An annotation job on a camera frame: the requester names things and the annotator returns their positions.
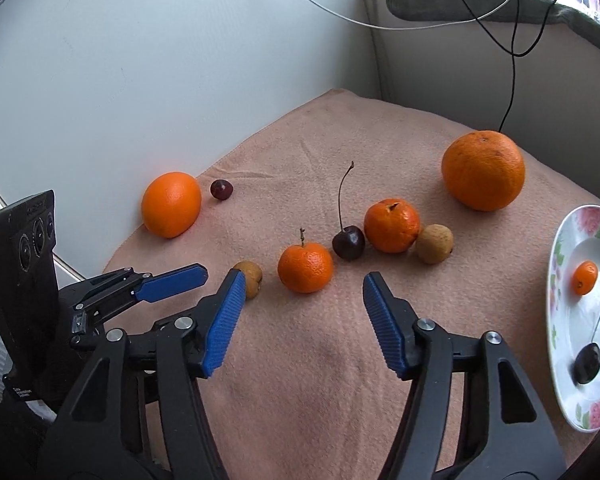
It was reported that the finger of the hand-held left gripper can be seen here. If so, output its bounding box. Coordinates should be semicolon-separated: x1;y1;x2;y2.
72;263;209;329

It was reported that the peach towel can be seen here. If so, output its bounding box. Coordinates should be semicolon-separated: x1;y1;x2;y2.
102;87;600;480

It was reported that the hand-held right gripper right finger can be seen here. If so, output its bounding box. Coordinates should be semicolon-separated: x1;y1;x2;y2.
362;271;568;480

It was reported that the dark cherry with straight stem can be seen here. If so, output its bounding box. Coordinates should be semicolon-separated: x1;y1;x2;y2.
573;304;600;385

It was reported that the dark cherry with curved stem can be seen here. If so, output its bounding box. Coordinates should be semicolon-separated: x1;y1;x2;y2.
332;161;366;262

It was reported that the oval orange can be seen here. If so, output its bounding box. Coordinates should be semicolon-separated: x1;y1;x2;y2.
141;172;202;239

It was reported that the small kumquat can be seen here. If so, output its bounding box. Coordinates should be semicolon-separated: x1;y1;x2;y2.
573;260;599;296

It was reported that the white floral plate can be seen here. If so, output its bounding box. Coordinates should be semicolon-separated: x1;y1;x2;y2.
546;204;600;432

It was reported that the grey-green cloth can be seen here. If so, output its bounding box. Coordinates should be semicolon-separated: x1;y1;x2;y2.
386;0;600;61

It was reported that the brown longan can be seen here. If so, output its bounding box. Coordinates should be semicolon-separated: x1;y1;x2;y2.
415;224;454;264
231;260;264;301

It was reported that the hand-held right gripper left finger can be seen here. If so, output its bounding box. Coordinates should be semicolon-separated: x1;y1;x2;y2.
37;269;248;480

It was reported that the dark rough-skinned mandarin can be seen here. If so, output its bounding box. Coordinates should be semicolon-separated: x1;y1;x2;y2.
363;198;422;254

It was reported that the black cable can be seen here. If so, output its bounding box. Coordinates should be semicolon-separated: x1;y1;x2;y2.
395;0;558;133

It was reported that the large round orange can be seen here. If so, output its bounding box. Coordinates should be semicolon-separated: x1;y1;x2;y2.
441;130;526;212

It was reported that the small smooth mandarin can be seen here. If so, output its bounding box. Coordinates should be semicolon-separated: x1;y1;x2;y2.
277;227;335;294

